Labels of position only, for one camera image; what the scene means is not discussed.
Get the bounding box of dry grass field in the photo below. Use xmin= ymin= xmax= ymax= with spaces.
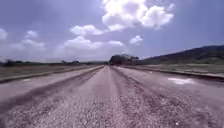
xmin=0 ymin=64 xmax=103 ymax=80
xmin=133 ymin=63 xmax=224 ymax=76

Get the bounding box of grey gravelly asphalt road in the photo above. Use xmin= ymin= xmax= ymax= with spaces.
xmin=0 ymin=65 xmax=224 ymax=128

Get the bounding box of clump of dark trees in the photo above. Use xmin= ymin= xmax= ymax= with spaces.
xmin=109 ymin=53 xmax=140 ymax=66

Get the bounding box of distant line of trees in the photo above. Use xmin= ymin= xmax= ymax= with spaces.
xmin=0 ymin=59 xmax=110 ymax=67

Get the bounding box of dark wooded hill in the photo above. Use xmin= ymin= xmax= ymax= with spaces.
xmin=141 ymin=44 xmax=224 ymax=66

